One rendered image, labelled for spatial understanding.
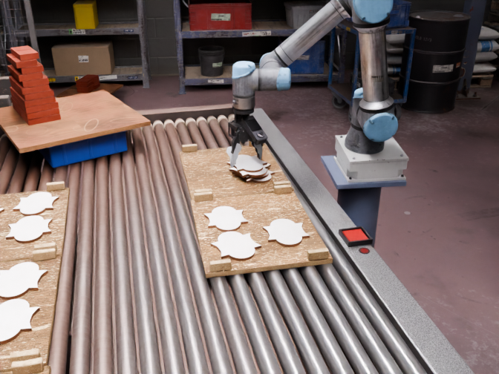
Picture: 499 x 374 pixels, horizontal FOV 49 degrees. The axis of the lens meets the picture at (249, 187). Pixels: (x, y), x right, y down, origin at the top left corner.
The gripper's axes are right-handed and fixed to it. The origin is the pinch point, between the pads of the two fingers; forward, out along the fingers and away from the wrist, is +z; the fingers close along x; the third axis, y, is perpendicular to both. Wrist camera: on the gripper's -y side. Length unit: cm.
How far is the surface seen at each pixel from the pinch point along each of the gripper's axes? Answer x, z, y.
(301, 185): -13.9, 6.6, -14.3
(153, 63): -143, 83, 457
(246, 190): 6.7, 4.5, -10.5
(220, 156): 0.5, 4.5, 19.0
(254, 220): 14.9, 4.5, -29.1
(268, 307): 32, 6, -64
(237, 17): -202, 21, 357
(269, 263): 23, 4, -50
